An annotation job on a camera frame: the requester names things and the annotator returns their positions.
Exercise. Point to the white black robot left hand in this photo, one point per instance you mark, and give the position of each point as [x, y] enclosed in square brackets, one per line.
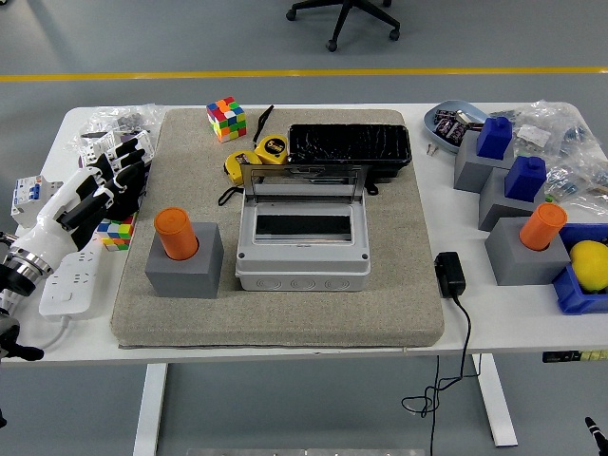
[52, 218]

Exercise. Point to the orange cylinder battery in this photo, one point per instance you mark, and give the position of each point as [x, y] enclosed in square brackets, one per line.
[176, 233]
[541, 228]

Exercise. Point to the grey plastic junction box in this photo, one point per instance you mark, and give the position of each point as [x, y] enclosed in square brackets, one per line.
[304, 266]

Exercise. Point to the small metal screws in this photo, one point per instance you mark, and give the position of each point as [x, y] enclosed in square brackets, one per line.
[431, 150]

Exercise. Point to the black power adapter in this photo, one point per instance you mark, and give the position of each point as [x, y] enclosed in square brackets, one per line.
[450, 275]

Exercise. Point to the clear bags of small parts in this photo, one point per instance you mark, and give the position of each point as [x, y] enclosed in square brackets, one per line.
[546, 123]
[577, 178]

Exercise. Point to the black table control panel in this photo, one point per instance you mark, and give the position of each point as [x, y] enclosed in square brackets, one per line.
[565, 356]

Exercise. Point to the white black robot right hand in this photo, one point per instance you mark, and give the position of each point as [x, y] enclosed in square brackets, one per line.
[599, 434]

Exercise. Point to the smoky transparent box lid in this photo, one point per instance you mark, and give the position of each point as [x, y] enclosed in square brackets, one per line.
[304, 190]

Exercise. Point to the black plastic tray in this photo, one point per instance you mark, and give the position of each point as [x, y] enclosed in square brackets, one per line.
[349, 145]

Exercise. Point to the colourful puzzle cube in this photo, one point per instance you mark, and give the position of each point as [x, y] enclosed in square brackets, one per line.
[227, 119]
[119, 235]

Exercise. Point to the pale blue dish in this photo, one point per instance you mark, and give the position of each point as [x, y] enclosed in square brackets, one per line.
[432, 126]

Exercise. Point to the clear plastic bag with parts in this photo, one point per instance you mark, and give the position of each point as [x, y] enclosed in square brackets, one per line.
[102, 119]

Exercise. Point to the white wall socket module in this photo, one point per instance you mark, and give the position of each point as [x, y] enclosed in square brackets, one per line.
[95, 149]
[142, 140]

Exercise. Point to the white circuit breaker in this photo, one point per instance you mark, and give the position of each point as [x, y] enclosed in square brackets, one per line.
[28, 195]

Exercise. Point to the dark printed packet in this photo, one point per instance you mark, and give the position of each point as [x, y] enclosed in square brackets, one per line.
[451, 129]
[445, 115]

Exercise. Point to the black office chair base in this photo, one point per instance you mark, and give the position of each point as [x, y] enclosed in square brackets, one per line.
[343, 19]

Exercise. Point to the grey holder block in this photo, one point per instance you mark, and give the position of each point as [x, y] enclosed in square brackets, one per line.
[496, 209]
[522, 266]
[468, 171]

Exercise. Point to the yellow tape measure 5m label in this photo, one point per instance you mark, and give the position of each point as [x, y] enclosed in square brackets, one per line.
[271, 147]

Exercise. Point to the grey block with round hole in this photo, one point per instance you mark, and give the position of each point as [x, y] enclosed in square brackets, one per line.
[190, 280]

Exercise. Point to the white power strip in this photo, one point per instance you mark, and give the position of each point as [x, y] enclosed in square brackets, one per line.
[71, 290]

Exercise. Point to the white table leg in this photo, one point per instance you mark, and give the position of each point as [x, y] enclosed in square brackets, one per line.
[496, 404]
[151, 408]

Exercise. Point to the blue plastic block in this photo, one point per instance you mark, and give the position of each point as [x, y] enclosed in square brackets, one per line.
[494, 138]
[525, 178]

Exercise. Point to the grey-brown fabric mat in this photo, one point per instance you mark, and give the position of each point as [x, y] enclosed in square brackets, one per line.
[285, 318]

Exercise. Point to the yellow lemon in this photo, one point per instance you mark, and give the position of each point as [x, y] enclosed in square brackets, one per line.
[591, 266]

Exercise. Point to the blue storage bin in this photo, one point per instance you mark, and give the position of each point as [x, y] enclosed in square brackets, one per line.
[570, 297]

